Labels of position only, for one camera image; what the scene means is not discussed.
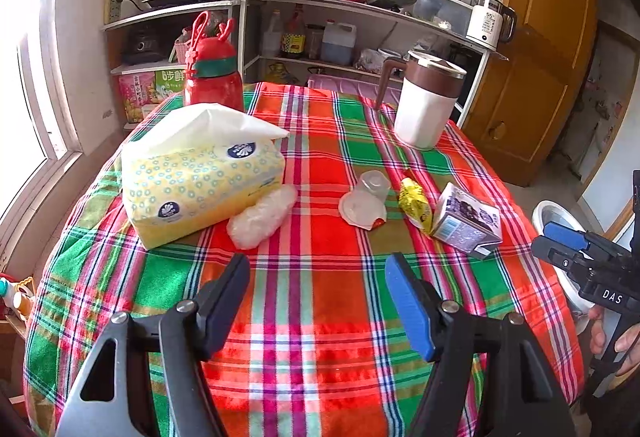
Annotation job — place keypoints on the colourful toy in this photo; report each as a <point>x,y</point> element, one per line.
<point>15,297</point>

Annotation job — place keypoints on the colourful snack carton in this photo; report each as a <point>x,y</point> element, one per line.
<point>150,94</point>

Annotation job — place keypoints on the yellow power strip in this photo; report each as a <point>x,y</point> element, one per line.
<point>114,2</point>

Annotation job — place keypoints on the person's right hand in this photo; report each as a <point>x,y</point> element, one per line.
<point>597,332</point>

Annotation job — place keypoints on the white electric kettle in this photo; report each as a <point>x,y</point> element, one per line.
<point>485,24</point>

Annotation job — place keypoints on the clear plastic cup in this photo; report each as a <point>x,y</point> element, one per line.
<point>362,204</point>

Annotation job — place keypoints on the crumpled plastic bag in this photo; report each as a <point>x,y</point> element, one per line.
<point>375,61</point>

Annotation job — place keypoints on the plaid tablecloth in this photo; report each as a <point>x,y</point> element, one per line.
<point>320,307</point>

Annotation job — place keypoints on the white window frame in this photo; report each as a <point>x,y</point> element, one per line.
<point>65,132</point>

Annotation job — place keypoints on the yellow snack wrapper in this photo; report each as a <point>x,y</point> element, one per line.
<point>415,202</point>

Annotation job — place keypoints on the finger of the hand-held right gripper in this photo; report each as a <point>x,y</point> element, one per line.
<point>552,253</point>
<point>562,232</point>

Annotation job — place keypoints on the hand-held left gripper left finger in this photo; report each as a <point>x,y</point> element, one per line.
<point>232,302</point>

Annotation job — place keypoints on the purple drink carton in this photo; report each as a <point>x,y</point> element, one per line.
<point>465,222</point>

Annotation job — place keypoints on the black blender base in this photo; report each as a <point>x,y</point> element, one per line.
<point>142,47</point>

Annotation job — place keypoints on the small white shelf rack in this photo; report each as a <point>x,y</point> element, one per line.
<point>150,17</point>

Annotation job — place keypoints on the wooden door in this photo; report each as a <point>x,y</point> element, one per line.
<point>540,67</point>

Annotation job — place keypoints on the yellow label bottle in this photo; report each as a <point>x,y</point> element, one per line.
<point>293,37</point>

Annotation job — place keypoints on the crumpled clear plastic wrap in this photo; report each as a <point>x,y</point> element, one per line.
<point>260,217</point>

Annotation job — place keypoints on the yellow tissue pack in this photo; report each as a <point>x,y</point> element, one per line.
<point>200,182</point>

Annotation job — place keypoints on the red water bottle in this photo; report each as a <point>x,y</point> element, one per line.
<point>215,82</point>

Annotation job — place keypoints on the brown white lidded mug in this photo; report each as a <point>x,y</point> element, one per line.
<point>422,112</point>

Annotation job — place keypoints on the clear plastic bottle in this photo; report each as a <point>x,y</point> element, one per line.
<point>271,37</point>

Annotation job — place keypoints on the plastic oil jug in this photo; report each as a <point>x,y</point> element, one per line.
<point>339,44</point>

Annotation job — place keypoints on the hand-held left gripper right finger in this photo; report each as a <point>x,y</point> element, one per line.
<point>407,302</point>

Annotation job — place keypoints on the clear plastic container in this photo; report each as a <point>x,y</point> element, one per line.
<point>440,9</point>

